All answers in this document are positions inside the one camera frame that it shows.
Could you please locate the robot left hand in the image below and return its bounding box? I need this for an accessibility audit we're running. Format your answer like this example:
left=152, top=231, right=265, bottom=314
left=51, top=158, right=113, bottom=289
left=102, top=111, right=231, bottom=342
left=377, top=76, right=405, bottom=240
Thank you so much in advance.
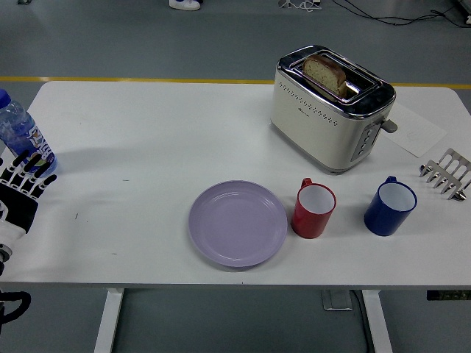
left=0, top=150, right=58, bottom=248

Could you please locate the purple plate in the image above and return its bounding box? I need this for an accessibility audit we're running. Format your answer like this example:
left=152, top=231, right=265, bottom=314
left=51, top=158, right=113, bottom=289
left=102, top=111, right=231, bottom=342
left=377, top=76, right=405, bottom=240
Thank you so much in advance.
left=188, top=179, right=288, bottom=268

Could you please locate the clear blue-capped drink bottle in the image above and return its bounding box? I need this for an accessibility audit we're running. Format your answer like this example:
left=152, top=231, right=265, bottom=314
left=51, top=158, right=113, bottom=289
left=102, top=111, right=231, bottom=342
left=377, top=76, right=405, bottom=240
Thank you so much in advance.
left=0, top=88, right=59, bottom=179

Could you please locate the white table leg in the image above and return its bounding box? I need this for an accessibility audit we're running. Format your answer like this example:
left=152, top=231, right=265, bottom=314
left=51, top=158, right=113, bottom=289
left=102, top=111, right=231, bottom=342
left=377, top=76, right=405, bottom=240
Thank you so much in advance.
left=360, top=290, right=394, bottom=353
left=93, top=288, right=125, bottom=353

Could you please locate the person's white shoe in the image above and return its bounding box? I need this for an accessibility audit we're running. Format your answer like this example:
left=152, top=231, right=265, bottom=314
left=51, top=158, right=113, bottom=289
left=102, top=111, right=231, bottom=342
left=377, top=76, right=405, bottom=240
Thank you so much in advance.
left=169, top=0, right=202, bottom=11

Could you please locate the red mug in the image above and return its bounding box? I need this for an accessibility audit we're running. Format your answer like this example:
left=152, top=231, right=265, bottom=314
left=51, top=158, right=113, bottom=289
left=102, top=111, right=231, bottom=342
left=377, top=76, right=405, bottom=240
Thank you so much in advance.
left=291, top=177, right=337, bottom=240

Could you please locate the cream and chrome toaster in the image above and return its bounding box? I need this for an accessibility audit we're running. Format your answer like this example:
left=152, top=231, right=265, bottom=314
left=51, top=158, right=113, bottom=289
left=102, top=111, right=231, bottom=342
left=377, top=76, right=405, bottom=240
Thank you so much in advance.
left=269, top=44, right=398, bottom=175

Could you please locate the grey under-table control box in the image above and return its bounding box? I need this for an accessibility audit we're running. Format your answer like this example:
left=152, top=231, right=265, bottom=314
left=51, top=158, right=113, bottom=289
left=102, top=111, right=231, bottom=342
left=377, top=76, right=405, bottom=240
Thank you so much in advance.
left=321, top=290, right=354, bottom=311

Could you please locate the slice of bread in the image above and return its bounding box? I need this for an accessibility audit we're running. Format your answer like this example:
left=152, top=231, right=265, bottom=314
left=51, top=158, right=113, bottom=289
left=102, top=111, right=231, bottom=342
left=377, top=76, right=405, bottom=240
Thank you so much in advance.
left=302, top=54, right=347, bottom=97

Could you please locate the white stand base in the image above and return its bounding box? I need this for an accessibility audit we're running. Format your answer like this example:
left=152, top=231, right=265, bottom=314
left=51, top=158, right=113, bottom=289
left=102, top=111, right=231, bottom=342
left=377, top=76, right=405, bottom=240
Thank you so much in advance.
left=278, top=0, right=322, bottom=11

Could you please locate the blue mug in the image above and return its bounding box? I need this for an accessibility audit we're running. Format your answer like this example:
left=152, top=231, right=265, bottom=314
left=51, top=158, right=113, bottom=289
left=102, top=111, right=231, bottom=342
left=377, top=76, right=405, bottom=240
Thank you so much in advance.
left=363, top=176, right=418, bottom=237

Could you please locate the white paper sheet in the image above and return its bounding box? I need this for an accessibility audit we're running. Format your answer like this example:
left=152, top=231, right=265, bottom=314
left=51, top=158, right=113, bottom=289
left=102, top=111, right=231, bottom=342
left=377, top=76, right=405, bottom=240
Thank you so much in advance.
left=382, top=102, right=449, bottom=158

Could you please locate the silver metal toast rack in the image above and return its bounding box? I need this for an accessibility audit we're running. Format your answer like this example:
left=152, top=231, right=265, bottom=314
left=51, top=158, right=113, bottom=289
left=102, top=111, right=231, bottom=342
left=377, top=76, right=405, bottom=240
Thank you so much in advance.
left=418, top=148, right=471, bottom=202

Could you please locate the black table height controller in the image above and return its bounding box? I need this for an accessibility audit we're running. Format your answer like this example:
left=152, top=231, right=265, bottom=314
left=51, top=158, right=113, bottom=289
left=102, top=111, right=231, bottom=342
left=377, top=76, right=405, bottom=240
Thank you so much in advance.
left=426, top=290, right=471, bottom=301

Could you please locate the grey under-table cable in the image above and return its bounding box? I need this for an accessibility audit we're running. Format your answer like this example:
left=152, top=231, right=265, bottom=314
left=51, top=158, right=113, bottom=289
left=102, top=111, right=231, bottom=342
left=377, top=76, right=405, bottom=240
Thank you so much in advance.
left=351, top=290, right=373, bottom=353

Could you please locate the black floor cable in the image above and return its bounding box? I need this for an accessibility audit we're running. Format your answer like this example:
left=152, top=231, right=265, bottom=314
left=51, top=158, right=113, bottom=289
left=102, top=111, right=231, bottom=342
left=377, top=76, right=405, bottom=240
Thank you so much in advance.
left=333, top=0, right=471, bottom=29

